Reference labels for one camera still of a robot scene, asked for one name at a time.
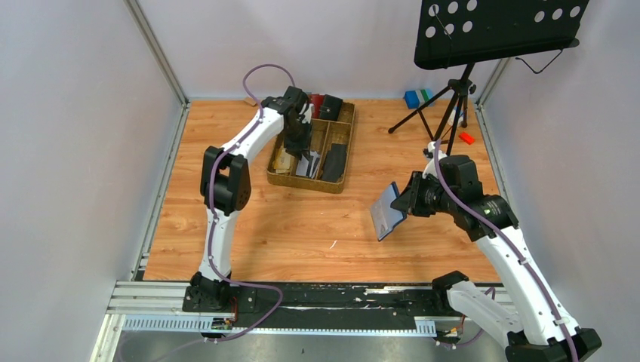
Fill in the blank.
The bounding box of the dark blue card holder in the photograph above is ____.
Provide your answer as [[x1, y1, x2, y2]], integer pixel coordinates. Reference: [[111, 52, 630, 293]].
[[370, 181, 407, 241]]

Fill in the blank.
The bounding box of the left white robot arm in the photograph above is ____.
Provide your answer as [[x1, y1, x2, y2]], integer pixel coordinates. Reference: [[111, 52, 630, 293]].
[[186, 86, 312, 311]]

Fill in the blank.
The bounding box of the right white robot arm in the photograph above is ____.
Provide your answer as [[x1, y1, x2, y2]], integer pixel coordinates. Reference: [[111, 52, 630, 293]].
[[389, 152, 602, 361]]

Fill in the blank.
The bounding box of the gold cards pile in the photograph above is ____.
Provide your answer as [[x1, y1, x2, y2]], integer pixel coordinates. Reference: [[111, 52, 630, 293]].
[[272, 147, 297, 174]]

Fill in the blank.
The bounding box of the white cards pile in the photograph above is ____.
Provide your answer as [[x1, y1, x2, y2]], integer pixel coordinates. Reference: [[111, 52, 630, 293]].
[[295, 151, 322, 179]]

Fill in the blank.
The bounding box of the red card holder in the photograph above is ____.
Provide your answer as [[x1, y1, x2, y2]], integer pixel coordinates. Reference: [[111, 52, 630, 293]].
[[309, 94, 325, 119]]

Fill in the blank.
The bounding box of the black card holder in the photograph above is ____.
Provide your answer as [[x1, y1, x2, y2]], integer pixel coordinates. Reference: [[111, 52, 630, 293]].
[[318, 94, 343, 121]]

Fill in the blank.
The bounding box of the black cards pile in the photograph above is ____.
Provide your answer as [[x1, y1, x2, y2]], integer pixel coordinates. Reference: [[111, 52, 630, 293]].
[[321, 143, 347, 183]]

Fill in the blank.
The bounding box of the woven wicker tray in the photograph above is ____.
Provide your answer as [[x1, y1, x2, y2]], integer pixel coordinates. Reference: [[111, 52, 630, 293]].
[[266, 102, 356, 194]]

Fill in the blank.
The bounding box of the small wooden block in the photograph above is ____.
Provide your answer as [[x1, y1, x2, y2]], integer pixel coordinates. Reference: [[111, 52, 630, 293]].
[[244, 97, 257, 107]]

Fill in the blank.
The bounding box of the red block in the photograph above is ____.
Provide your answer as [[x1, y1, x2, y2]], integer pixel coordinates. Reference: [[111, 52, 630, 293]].
[[459, 132, 475, 145]]

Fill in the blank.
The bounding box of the blue green block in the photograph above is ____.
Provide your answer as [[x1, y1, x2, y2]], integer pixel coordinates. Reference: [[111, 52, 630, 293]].
[[403, 88, 434, 109]]

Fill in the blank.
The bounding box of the black music stand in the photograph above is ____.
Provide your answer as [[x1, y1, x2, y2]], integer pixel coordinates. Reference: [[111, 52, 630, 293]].
[[388, 0, 588, 153]]

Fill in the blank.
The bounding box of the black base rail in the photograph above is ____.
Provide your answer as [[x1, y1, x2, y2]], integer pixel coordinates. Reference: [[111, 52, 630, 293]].
[[182, 282, 462, 325]]

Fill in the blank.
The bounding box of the white slotted cable duct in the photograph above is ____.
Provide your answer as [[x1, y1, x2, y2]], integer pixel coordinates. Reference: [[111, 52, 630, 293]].
[[122, 309, 436, 337]]

